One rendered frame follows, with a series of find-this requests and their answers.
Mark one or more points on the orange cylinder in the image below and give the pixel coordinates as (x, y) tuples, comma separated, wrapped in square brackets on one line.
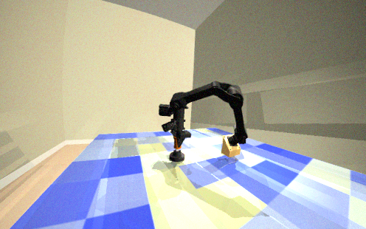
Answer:
[(175, 144)]

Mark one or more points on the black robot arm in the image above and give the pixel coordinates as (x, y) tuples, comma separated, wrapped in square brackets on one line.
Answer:
[(233, 96)]

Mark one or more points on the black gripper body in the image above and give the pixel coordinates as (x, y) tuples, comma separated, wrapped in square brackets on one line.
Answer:
[(181, 133)]

